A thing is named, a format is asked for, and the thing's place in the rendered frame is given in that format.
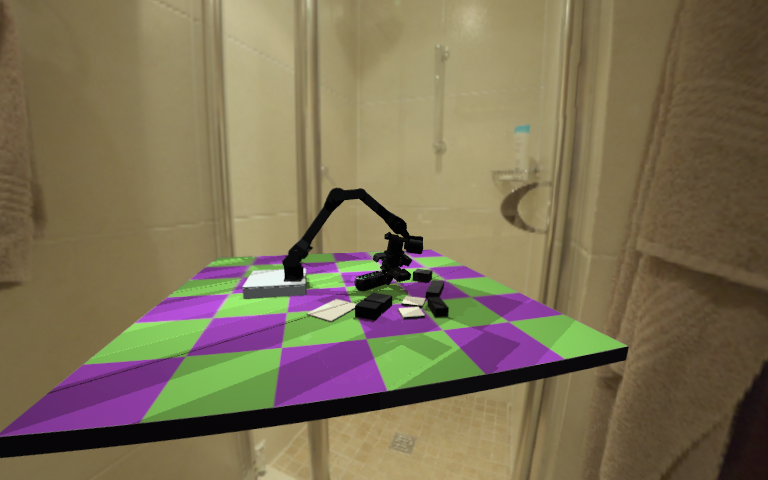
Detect dark grey controller unit with green rocker switches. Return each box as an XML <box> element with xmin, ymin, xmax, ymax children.
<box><xmin>354</xmin><ymin>271</ymin><xmax>386</xmax><ymax>291</ymax></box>

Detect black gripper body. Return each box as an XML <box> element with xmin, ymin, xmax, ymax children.
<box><xmin>373</xmin><ymin>250</ymin><xmax>411</xmax><ymax>282</ymax></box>

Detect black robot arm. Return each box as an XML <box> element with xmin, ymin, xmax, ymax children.
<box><xmin>282</xmin><ymin>188</ymin><xmax>423</xmax><ymax>282</ymax></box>

